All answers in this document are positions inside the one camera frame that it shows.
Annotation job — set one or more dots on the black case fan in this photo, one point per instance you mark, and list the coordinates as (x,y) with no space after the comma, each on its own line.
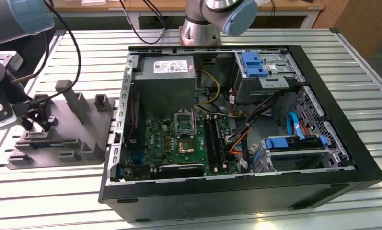
(138,131)

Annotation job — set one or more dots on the blue board connector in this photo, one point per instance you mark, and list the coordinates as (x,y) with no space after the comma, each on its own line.
(137,160)

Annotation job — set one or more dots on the RAM stick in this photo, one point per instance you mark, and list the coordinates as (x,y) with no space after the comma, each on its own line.
(47,144)

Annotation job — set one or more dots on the green motherboard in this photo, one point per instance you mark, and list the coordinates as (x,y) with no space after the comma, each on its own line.
(161,155)

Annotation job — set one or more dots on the wooden cabinet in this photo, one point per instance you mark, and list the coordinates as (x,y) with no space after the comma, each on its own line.
(367,24)

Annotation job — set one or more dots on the thin metal locking lever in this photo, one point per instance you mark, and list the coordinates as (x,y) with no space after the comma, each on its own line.
(196,119)

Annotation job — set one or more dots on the silver CPU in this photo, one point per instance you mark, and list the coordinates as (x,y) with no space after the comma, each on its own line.
(37,130)

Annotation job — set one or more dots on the CPU socket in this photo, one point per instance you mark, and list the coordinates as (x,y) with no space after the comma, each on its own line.
(186,146)

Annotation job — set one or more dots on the grey power supply unit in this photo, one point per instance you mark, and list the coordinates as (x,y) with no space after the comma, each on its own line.
(165,93)

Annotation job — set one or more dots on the black RAM slot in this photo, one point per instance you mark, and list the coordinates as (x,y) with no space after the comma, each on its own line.
(210,141)
(220,143)

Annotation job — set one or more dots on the wooden desk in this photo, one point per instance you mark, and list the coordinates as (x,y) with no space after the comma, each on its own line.
(98,8)

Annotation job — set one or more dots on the black PC case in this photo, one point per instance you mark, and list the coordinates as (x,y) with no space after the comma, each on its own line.
(210,198)

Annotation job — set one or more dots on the black graphics card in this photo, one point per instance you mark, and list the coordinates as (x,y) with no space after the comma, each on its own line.
(180,169)

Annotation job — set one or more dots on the grey parts rack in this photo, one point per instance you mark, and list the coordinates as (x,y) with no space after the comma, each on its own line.
(69,134)

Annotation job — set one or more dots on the blue disk carrier with disk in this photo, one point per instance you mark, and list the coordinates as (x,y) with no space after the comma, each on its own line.
(277,143)

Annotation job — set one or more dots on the white box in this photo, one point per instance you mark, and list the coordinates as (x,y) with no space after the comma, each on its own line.
(96,3)

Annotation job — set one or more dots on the blue drive carrier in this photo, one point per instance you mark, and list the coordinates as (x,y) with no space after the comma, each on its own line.
(253,64)

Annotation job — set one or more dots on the silver disk bay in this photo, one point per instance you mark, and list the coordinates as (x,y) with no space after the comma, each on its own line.
(302,152)
(274,82)

